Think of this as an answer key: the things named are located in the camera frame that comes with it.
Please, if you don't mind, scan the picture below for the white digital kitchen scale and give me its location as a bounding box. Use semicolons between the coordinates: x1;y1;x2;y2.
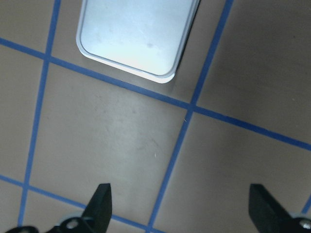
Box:
76;0;199;83

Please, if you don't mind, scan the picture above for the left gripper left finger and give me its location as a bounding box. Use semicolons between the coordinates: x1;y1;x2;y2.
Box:
4;183;113;233

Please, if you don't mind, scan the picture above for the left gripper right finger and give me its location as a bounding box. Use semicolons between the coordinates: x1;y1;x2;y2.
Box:
248;183;311;233

